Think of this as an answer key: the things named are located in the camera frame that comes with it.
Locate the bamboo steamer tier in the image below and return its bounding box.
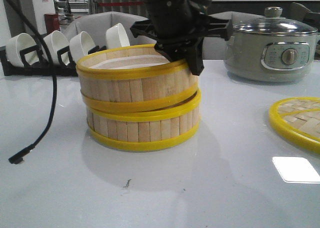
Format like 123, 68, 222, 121
76, 44, 198, 113
86, 90, 201, 152

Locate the upper steamer liner paper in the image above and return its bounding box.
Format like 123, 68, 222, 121
90, 54, 169, 70

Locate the white bowl far left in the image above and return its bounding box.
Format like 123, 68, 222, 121
5, 33, 36, 67

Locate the grey-green electric cooking pot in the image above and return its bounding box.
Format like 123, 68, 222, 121
223, 30, 320, 83

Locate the black cable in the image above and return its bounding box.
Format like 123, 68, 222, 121
0, 0, 58, 166

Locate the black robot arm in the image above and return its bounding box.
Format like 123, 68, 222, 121
130, 0, 233, 76

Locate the white bowl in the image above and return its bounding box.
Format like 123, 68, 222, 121
105, 23, 130, 49
69, 31, 96, 63
5, 33, 36, 67
43, 30, 70, 65

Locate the black dish rack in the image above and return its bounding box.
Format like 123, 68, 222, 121
0, 44, 107, 78

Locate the grey chair left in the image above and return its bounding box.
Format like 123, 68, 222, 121
63, 11, 156, 47

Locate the grey chair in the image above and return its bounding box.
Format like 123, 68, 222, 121
202, 11, 262, 60
63, 11, 156, 47

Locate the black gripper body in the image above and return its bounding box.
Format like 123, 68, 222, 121
130, 11, 233, 61

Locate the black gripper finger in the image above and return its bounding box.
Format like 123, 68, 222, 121
185, 39, 204, 76

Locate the grey chair right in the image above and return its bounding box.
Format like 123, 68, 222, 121
202, 11, 262, 60

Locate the red cylinder container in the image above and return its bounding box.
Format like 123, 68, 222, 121
44, 13, 60, 34

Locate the woven bamboo steamer lid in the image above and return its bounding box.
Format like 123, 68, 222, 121
268, 97, 320, 154

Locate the glass pot lid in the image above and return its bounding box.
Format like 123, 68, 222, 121
233, 6, 318, 36

